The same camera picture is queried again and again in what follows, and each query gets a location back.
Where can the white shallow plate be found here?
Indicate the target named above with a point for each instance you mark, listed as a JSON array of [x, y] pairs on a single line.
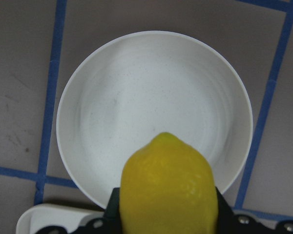
[[142, 84]]

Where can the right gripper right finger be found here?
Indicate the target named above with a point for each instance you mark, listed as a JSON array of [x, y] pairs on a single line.
[[229, 222]]

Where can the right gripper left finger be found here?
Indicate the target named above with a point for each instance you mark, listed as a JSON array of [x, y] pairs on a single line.
[[109, 223]]

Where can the yellow lemon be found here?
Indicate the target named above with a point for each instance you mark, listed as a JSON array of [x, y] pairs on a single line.
[[167, 187]]

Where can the white rectangular tray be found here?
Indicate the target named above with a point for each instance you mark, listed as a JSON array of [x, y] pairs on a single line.
[[44, 215]]

